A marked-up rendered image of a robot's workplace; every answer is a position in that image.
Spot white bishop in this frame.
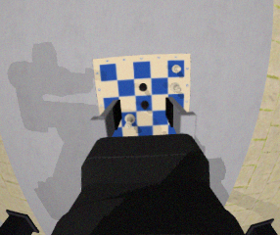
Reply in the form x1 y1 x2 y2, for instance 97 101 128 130
170 82 181 92

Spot white pawn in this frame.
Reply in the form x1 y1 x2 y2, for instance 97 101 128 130
172 65 181 73

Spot blue and cream chessboard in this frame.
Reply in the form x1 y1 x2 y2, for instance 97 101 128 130
93 54 190 137

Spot white chess queen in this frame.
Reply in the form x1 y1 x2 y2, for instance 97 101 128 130
124 114 135 129

